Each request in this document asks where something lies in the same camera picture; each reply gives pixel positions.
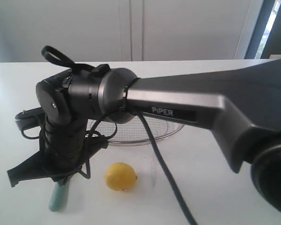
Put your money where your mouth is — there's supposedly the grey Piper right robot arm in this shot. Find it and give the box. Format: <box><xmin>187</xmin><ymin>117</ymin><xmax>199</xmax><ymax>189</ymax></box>
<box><xmin>8</xmin><ymin>59</ymin><xmax>281</xmax><ymax>212</ymax></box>

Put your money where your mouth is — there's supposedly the yellow lemon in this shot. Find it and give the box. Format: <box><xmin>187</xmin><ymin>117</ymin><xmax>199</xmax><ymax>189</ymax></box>
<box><xmin>104</xmin><ymin>162</ymin><xmax>137</xmax><ymax>191</ymax></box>

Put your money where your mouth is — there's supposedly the oval steel mesh basket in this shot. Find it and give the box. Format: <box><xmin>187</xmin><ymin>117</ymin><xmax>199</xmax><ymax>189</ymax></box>
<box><xmin>96</xmin><ymin>116</ymin><xmax>184</xmax><ymax>147</ymax></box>

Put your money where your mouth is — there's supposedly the teal handled vegetable peeler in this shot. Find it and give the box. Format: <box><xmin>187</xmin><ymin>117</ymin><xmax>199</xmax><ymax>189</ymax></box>
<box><xmin>48</xmin><ymin>181</ymin><xmax>70</xmax><ymax>212</ymax></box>

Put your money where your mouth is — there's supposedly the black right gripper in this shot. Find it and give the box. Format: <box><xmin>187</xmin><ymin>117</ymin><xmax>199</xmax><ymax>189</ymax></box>
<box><xmin>7</xmin><ymin>113</ymin><xmax>107</xmax><ymax>187</ymax></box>

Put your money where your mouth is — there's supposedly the adjacent beige side table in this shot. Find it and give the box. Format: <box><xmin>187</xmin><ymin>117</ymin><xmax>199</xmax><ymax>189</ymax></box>
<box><xmin>269</xmin><ymin>54</ymin><xmax>281</xmax><ymax>59</ymax></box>

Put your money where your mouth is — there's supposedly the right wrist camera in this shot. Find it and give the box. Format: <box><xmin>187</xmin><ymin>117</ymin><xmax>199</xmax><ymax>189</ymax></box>
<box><xmin>15</xmin><ymin>107</ymin><xmax>45</xmax><ymax>131</ymax></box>

